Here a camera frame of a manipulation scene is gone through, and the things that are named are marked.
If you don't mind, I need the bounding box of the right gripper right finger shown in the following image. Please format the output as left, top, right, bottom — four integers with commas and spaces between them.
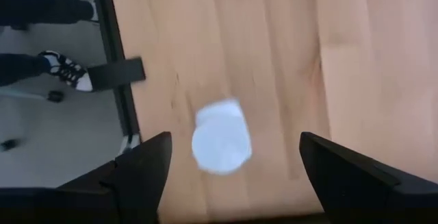
299, 132, 400, 224

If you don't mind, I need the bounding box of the grey chair base leg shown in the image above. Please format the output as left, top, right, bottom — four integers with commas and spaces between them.
0, 88, 49, 101

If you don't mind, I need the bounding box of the person's black white shoe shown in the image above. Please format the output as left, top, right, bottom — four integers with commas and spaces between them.
89, 0, 101, 25
38, 49, 94, 93

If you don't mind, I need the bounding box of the black flat bracket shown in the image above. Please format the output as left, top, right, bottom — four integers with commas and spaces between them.
87, 57, 146, 92

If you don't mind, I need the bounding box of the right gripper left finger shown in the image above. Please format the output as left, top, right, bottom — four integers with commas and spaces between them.
57, 131, 173, 224

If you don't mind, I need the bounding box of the black chair caster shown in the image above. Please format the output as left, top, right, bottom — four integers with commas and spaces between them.
47, 90, 65, 103

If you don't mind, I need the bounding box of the person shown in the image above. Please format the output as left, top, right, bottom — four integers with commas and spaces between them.
0, 0, 101, 93

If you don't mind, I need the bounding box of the black table frame rig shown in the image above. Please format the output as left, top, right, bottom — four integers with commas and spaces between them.
89, 0, 142, 149

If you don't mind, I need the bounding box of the clear green label supplement bottle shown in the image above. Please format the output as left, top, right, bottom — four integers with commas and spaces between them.
190, 97, 253, 176

